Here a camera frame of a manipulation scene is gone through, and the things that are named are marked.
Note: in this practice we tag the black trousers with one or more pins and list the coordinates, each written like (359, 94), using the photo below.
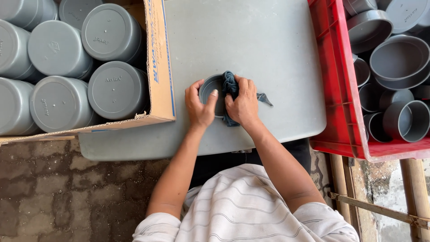
(215, 164)

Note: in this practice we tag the dark blue cleaning rag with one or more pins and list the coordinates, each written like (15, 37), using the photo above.
(230, 84)

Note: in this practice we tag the pile of grey pipe caps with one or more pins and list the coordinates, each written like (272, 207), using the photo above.
(399, 60)
(60, 50)

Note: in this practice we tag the red plastic crate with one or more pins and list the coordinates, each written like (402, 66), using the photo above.
(332, 84)

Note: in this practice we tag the person's right hand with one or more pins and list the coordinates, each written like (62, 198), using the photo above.
(245, 104)

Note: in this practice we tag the bamboo wooden stand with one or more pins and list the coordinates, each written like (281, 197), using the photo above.
(413, 188)

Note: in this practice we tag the white striped shirt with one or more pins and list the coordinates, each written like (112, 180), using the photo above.
(242, 208)

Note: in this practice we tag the grey plastic end cap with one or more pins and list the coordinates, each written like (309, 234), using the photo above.
(209, 89)

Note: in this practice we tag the brown cardboard carton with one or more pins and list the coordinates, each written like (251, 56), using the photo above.
(161, 67)

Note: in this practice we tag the person's left hand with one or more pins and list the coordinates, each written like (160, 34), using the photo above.
(198, 111)

